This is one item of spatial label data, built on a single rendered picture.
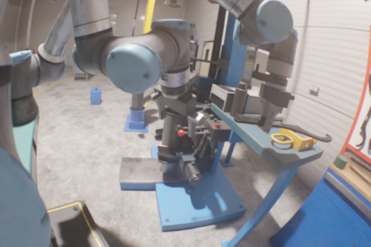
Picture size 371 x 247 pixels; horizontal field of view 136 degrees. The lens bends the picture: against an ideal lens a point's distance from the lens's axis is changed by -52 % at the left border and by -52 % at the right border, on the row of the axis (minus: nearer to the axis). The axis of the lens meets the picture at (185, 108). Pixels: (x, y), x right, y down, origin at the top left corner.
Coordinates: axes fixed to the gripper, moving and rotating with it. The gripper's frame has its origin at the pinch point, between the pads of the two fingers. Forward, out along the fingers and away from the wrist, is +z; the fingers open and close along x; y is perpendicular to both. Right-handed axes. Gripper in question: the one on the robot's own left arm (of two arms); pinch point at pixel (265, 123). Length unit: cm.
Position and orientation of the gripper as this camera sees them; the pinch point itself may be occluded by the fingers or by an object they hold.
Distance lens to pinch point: 57.4
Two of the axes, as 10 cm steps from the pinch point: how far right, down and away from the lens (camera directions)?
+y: 9.9, 1.4, 0.5
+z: -1.5, 9.4, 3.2
